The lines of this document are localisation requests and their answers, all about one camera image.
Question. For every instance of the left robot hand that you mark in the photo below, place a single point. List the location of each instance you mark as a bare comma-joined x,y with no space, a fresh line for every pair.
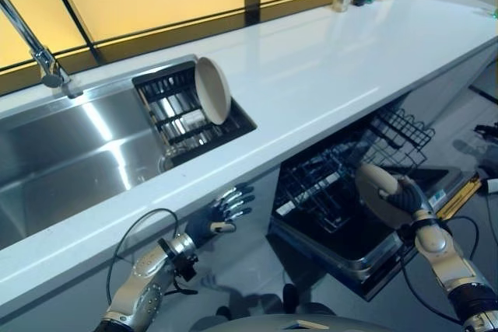
219,216

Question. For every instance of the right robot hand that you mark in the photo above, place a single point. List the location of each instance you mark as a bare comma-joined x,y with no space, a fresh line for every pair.
408,196

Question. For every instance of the beige plate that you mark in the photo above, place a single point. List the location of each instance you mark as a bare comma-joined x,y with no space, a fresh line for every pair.
212,90
375,194

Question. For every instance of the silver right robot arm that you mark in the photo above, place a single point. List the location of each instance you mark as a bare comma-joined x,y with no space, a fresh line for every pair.
451,262

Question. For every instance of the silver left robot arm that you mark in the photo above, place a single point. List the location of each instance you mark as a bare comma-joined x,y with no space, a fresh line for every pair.
149,281

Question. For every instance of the open dishwasher door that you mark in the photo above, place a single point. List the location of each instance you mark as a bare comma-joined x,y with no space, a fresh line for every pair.
373,227

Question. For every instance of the black dishwasher rack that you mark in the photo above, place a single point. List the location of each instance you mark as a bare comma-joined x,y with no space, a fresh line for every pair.
350,165

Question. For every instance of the yellow black tool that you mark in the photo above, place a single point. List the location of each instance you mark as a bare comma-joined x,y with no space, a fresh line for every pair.
459,196

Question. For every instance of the black device on floor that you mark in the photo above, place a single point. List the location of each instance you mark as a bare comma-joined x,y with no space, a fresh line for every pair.
486,131

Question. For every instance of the black dish drying rack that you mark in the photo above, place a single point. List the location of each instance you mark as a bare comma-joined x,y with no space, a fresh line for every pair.
179,114

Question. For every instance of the stainless steel sink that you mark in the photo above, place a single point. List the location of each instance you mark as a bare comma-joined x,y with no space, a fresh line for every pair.
70,145

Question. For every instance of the chrome kitchen faucet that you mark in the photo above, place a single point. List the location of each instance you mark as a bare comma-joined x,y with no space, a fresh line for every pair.
35,48

